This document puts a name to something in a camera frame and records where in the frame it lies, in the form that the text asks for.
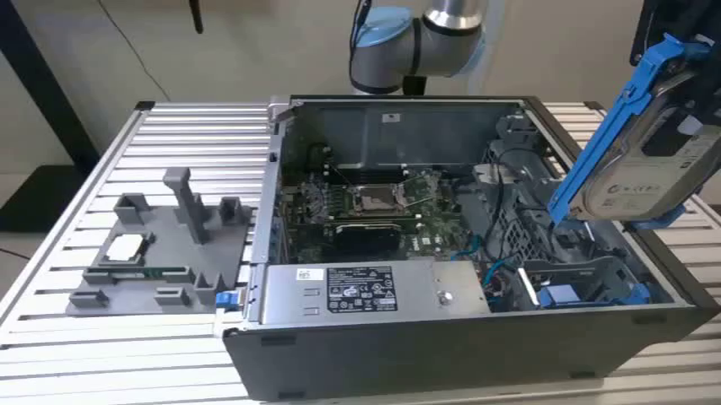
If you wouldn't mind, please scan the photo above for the hard disk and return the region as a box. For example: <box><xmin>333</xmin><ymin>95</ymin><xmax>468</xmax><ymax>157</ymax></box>
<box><xmin>549</xmin><ymin>32</ymin><xmax>721</xmax><ymax>232</ymax></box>

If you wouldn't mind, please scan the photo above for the grey disk bay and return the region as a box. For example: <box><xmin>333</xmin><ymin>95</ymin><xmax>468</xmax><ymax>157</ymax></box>
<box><xmin>517</xmin><ymin>252</ymin><xmax>659</xmax><ymax>311</ymax></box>

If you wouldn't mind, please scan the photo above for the empty blue disk carrier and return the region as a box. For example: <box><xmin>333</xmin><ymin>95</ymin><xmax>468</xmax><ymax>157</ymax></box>
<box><xmin>535</xmin><ymin>282</ymin><xmax>653</xmax><ymax>308</ymax></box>

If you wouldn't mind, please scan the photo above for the black RAM slot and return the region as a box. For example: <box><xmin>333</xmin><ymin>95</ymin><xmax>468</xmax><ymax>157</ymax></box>
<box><xmin>324</xmin><ymin>216</ymin><xmax>425</xmax><ymax>224</ymax></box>
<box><xmin>324</xmin><ymin>212</ymin><xmax>425</xmax><ymax>219</ymax></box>

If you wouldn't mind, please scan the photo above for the perforated grey drive cage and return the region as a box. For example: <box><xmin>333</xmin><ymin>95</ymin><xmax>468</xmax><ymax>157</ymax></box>
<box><xmin>470</xmin><ymin>126</ymin><xmax>571</xmax><ymax>271</ymax></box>

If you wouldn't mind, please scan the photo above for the metal socket cover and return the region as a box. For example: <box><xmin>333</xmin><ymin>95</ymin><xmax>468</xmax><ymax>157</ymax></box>
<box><xmin>397</xmin><ymin>170</ymin><xmax>442</xmax><ymax>203</ymax></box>

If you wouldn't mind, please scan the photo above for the green Dell motherboard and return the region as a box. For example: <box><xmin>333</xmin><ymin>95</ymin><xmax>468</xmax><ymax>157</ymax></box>
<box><xmin>278</xmin><ymin>168</ymin><xmax>474</xmax><ymax>265</ymax></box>

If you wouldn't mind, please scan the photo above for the CPU socket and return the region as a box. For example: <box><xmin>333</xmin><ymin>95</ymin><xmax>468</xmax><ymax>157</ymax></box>
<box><xmin>349</xmin><ymin>183</ymin><xmax>408</xmax><ymax>216</ymax></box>

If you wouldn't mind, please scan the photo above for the thin metal locking lever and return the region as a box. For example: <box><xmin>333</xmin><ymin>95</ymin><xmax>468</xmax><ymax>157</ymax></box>
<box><xmin>329</xmin><ymin>162</ymin><xmax>357</xmax><ymax>187</ymax></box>

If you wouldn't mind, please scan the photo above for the black cooler block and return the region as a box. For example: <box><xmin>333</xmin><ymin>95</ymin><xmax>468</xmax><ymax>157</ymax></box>
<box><xmin>336</xmin><ymin>222</ymin><xmax>402</xmax><ymax>251</ymax></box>

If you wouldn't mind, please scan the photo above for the silver power supply unit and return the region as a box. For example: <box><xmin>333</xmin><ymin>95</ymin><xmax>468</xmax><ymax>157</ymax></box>
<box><xmin>259</xmin><ymin>259</ymin><xmax>492</xmax><ymax>326</ymax></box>

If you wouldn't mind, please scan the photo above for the black antenna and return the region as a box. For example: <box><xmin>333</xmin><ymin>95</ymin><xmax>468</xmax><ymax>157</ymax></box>
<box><xmin>189</xmin><ymin>0</ymin><xmax>206</xmax><ymax>35</ymax></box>

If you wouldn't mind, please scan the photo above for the black open PC case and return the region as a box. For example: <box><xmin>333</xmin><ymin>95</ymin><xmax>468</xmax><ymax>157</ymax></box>
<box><xmin>222</xmin><ymin>94</ymin><xmax>721</xmax><ymax>402</ymax></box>

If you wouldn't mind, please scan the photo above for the grey parts rack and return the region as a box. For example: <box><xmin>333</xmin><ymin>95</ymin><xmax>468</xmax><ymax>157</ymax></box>
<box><xmin>66</xmin><ymin>167</ymin><xmax>255</xmax><ymax>317</ymax></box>

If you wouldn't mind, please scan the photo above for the green RAM stick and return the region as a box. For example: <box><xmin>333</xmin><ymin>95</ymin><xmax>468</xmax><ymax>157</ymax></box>
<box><xmin>115</xmin><ymin>266</ymin><xmax>191</xmax><ymax>280</ymax></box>

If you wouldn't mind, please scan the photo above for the silver CPU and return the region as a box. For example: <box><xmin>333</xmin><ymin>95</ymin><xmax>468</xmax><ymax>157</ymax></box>
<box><xmin>106</xmin><ymin>234</ymin><xmax>157</xmax><ymax>262</ymax></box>

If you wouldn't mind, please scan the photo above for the black stand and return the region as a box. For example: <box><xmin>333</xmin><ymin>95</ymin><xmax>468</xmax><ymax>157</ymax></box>
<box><xmin>0</xmin><ymin>0</ymin><xmax>106</xmax><ymax>233</ymax></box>

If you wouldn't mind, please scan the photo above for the long blue SATA wire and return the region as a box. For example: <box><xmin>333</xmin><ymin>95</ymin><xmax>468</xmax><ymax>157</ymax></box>
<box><xmin>450</xmin><ymin>234</ymin><xmax>517</xmax><ymax>279</ymax></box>

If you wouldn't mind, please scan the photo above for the braided power supply wire bundle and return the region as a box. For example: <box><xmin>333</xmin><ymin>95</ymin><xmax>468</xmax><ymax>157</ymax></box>
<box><xmin>478</xmin><ymin>261</ymin><xmax>524</xmax><ymax>303</ymax></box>

